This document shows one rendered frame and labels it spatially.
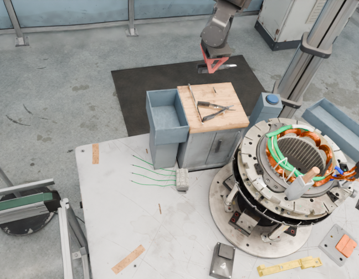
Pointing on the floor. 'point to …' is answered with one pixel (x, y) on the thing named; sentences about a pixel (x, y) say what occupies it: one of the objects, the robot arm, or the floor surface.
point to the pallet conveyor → (10, 207)
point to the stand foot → (19, 227)
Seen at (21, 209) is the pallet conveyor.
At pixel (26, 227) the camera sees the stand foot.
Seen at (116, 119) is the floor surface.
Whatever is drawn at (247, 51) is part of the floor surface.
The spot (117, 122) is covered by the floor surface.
